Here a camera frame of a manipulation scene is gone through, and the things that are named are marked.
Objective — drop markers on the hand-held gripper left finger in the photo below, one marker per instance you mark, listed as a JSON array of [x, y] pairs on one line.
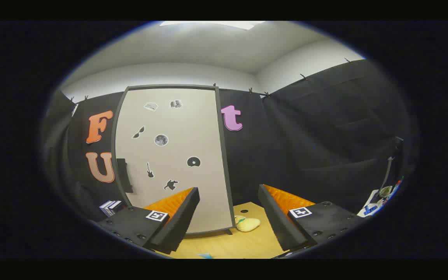
[[177, 221]]

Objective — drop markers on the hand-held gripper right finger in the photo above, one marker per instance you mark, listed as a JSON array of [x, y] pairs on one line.
[[276, 217]]

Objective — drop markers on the blue and white tube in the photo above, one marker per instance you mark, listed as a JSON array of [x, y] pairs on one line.
[[205, 255]]

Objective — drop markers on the light grey cabinet door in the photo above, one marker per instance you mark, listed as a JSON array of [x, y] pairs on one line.
[[193, 128]]

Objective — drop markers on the yellow plush toy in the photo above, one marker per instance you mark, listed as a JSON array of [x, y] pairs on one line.
[[247, 224]]

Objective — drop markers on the dark navy book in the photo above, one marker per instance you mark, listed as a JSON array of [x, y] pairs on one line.
[[115, 206]]

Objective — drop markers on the white spine book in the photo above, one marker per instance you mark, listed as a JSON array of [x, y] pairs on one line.
[[108, 207]]

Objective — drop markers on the light blue book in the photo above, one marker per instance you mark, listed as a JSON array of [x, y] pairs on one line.
[[102, 208]]

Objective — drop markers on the black backdrop cloth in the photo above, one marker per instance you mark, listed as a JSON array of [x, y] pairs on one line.
[[305, 136]]

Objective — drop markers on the white and blue paper items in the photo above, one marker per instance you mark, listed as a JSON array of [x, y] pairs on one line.
[[370, 206]]

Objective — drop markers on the dark grey cabinet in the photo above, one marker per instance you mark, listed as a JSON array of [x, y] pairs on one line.
[[169, 86]]

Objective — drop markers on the ceiling light panel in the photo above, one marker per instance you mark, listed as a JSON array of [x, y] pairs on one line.
[[216, 24]]

